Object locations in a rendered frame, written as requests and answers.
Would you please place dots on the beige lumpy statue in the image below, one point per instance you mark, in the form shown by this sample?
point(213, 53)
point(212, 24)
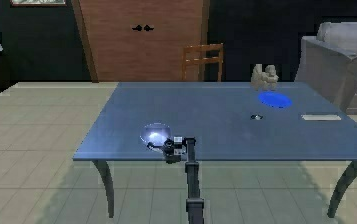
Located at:
point(264, 77)

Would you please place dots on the brown wooden chair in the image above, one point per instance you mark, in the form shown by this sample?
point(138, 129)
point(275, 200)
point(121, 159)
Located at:
point(202, 60)

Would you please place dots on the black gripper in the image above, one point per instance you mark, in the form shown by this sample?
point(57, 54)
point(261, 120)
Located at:
point(169, 149)

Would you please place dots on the blue grey table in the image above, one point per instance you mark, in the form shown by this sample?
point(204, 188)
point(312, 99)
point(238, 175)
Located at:
point(219, 123)

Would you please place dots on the brown wooden door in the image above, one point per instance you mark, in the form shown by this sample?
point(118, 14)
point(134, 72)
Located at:
point(142, 43)

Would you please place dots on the small black round object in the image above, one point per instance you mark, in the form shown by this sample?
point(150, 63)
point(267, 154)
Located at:
point(256, 117)

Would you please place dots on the blue round plate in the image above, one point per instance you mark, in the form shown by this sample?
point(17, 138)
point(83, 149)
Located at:
point(274, 99)

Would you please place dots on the clear glass bowl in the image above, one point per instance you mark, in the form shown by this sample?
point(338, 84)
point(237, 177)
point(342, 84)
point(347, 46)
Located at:
point(155, 134)

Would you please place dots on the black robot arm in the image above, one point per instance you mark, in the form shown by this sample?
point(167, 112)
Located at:
point(192, 180)

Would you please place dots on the grey sofa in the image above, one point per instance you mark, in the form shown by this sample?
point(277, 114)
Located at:
point(339, 70)

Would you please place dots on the white flat rectangle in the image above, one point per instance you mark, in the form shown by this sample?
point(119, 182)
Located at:
point(321, 117)

